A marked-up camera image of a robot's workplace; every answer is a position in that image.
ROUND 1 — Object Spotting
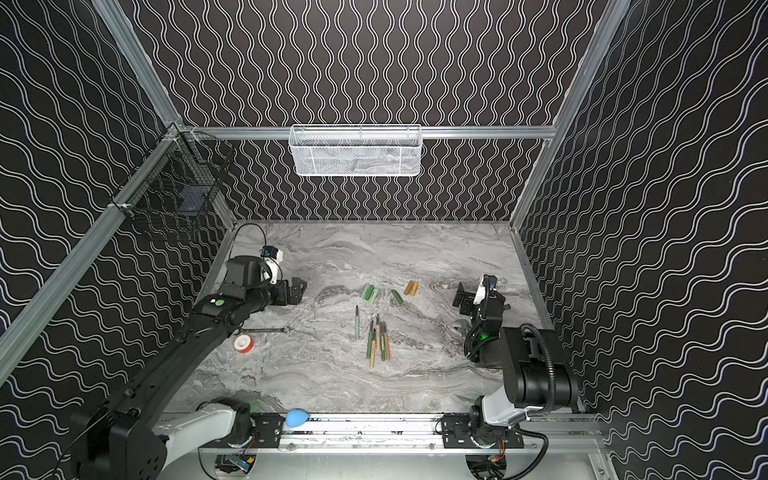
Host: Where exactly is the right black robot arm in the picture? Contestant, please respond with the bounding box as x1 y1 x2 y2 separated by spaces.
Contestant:
452 276 579 430

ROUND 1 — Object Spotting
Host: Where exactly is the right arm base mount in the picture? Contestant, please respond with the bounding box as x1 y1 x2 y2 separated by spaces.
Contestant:
436 414 524 449

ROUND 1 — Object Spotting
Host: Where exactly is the black wire mesh basket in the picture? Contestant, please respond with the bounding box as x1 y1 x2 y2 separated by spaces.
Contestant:
116 131 234 244

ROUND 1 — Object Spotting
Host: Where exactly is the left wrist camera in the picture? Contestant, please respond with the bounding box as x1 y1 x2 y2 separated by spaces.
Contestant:
260 245 284 268

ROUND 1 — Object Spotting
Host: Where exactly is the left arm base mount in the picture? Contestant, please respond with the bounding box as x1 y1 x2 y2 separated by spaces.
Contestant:
203 413 285 450

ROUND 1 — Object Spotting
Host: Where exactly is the blue egg-shaped object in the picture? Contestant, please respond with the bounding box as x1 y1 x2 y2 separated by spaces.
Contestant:
285 409 311 429

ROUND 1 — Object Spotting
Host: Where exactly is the aluminium front rail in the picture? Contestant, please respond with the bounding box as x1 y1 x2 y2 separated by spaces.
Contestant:
189 413 601 455

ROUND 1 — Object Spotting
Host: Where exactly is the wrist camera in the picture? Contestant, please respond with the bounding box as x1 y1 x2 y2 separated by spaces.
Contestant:
260 245 284 268
473 274 497 305

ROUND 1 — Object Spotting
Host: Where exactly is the red white tape roll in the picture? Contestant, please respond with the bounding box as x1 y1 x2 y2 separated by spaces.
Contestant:
233 334 254 354

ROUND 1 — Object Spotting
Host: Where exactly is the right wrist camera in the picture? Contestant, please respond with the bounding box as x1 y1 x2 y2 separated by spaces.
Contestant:
473 274 497 305

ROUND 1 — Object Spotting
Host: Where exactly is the green pen middle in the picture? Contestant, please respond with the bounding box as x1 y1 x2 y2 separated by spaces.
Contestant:
378 322 388 361

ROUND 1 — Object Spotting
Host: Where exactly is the white wire mesh basket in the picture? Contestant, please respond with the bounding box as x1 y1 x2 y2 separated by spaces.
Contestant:
288 124 424 177

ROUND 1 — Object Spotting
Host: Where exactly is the metal wrench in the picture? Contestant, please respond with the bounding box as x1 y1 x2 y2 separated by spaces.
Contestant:
239 326 292 334

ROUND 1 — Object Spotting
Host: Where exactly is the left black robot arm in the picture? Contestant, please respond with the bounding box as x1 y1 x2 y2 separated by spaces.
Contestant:
68 255 307 479

